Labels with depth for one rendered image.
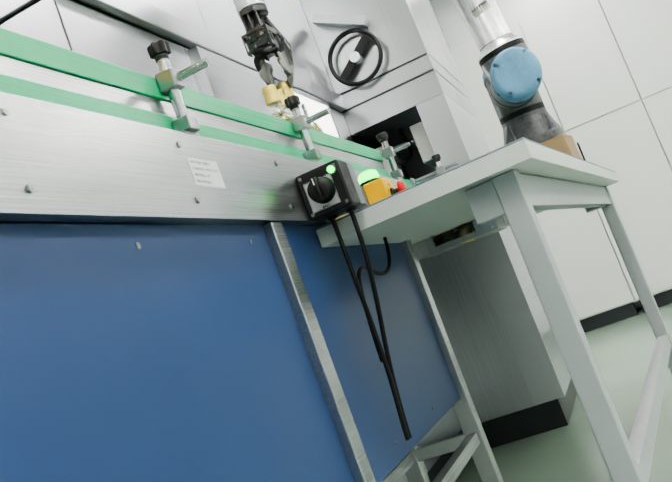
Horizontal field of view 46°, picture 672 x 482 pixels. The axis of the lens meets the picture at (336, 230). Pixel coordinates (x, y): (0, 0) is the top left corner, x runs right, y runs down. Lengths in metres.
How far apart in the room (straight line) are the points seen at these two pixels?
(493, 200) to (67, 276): 0.77
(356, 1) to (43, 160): 2.39
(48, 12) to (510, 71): 0.99
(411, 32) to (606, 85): 2.83
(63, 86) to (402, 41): 2.19
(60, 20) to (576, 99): 4.45
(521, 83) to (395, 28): 1.19
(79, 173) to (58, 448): 0.27
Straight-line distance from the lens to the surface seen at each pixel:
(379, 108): 2.98
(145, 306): 0.87
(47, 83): 0.90
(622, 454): 1.36
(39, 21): 1.62
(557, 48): 5.72
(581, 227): 5.58
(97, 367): 0.78
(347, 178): 1.33
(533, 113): 2.04
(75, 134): 0.85
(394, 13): 3.04
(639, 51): 5.70
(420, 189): 1.32
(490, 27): 1.95
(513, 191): 1.32
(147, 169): 0.94
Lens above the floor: 0.56
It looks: 7 degrees up
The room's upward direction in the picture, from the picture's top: 20 degrees counter-clockwise
